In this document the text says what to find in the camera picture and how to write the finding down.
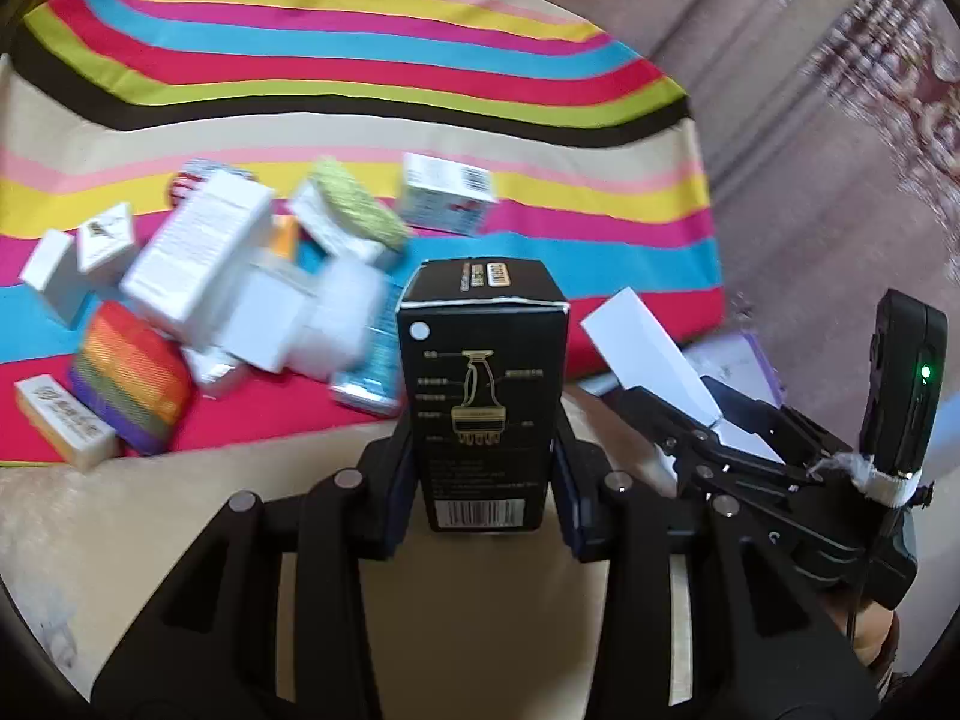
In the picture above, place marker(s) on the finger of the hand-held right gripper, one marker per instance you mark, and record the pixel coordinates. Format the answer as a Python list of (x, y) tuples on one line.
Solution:
[(660, 420), (780, 427)]

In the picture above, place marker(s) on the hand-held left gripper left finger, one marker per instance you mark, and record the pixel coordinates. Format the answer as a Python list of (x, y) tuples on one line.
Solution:
[(395, 495)]

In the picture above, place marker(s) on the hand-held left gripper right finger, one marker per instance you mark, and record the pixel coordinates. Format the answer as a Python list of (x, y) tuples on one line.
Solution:
[(566, 499)]

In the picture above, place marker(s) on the long plain white box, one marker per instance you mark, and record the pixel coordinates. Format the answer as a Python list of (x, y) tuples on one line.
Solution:
[(645, 345)]

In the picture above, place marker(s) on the teal and white box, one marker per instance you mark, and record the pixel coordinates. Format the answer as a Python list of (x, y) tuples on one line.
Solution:
[(367, 382)]

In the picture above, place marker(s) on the black box with gold print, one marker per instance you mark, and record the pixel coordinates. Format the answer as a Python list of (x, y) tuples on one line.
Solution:
[(480, 405)]

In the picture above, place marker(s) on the white and orange box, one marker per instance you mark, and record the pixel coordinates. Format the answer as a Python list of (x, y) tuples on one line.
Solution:
[(285, 238)]

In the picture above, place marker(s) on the green round sponge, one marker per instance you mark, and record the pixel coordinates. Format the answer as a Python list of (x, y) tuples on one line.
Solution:
[(352, 199)]

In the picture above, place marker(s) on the white box blue red print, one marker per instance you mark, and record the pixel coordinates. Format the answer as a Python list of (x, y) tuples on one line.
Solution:
[(442, 195)]

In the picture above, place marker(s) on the small white box with logo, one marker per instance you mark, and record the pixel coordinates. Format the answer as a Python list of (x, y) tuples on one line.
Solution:
[(105, 240)]

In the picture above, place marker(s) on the white soft packet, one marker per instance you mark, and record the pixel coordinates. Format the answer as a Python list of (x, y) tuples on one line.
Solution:
[(337, 315)]

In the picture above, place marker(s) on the small white printed box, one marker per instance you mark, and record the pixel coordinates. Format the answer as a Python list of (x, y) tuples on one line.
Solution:
[(217, 375)]

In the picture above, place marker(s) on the beige velvet cushion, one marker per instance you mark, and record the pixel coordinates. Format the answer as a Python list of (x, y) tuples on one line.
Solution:
[(150, 495)]

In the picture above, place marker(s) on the white box with text print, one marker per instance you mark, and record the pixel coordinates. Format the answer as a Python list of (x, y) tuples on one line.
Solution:
[(195, 255)]

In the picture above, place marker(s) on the cream box with grey logo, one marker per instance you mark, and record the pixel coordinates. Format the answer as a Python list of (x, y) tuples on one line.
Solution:
[(64, 420)]

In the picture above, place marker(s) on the colourful striped blanket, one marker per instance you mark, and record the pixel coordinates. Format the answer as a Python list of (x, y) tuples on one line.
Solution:
[(337, 52)]

